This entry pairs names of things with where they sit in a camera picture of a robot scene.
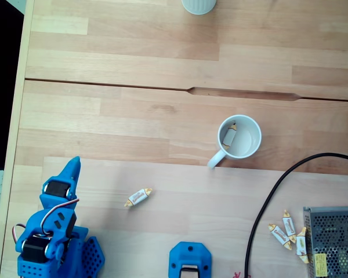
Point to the white caramel candy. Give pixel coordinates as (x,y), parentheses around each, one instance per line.
(279,236)
(137,197)
(229,136)
(301,244)
(289,226)

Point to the white ribbed cup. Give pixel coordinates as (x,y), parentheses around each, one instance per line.
(198,7)

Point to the wooden base board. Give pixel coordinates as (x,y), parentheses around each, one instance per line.
(191,202)

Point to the metal mesh power supply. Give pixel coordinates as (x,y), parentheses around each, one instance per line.
(333,240)

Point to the blue post base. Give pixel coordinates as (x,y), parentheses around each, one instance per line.
(188,255)

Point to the wooden camera post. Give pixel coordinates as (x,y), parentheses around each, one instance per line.
(190,275)

